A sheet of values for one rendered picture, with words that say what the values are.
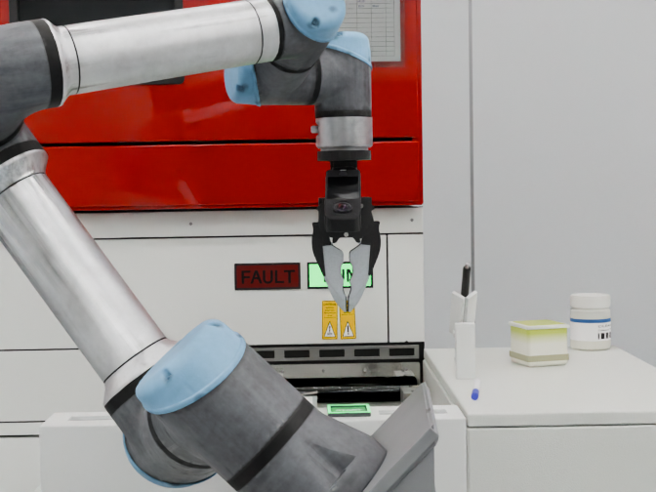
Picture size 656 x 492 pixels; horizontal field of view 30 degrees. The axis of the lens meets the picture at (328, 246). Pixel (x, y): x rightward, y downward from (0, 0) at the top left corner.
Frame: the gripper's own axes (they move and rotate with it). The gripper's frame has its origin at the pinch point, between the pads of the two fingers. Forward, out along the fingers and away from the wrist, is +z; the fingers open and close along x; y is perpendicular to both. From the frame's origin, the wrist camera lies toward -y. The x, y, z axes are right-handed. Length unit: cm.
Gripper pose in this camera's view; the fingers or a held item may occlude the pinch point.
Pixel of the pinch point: (347, 303)
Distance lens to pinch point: 161.1
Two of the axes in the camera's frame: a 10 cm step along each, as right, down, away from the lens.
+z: 0.2, 10.0, 0.5
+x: -10.0, 0.2, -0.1
